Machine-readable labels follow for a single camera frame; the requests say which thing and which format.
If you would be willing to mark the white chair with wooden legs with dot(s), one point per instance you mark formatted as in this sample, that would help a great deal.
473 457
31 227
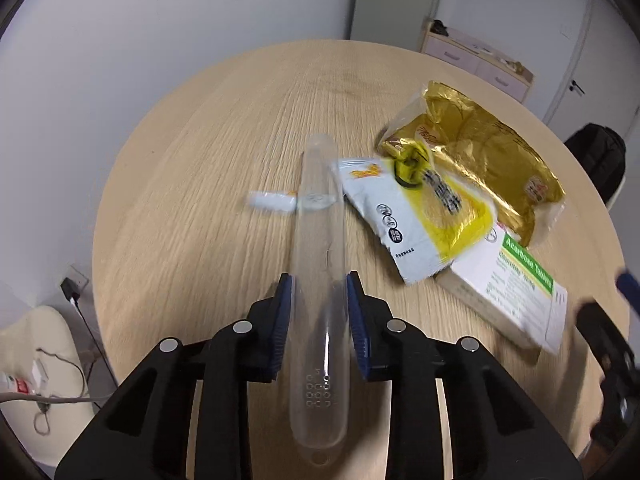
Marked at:
619 195

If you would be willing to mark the green white medicine box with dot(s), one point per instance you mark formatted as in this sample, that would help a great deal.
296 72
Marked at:
510 290

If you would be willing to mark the black wall plug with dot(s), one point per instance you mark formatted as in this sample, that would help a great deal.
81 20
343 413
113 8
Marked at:
70 287

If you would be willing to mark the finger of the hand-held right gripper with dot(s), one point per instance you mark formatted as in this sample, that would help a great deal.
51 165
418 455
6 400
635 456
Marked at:
631 287
600 332

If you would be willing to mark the round wooden table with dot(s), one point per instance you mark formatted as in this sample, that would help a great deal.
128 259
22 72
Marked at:
210 170

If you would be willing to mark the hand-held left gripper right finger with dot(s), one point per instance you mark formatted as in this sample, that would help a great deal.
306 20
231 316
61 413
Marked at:
357 325

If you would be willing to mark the white power adapter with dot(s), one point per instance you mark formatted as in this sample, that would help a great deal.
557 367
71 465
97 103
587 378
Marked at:
40 372

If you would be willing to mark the black backpack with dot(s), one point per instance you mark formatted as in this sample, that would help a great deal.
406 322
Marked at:
597 160

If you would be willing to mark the pink drawer cabinet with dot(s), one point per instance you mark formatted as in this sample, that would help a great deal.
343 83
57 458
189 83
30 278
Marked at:
475 62

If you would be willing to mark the white yellow snack packet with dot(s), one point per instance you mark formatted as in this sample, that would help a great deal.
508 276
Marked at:
425 230

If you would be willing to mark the gold foil bag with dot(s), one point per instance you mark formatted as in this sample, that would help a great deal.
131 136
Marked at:
480 145

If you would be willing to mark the yellow item on cabinet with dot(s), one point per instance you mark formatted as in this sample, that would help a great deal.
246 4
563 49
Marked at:
517 66

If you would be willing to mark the clear plastic toothbrush case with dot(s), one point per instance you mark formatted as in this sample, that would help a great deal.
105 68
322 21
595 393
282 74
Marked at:
317 240

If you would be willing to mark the cream chair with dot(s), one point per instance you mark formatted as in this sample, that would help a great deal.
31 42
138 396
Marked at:
40 330

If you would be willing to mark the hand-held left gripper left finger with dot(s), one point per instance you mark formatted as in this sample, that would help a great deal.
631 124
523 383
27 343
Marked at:
281 320

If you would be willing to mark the black item on cabinet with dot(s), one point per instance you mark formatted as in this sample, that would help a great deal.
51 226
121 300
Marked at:
440 27

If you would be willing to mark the white door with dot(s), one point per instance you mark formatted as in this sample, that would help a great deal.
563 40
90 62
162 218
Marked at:
600 50

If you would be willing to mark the white red power strip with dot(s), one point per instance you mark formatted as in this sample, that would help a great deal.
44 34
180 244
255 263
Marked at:
15 384

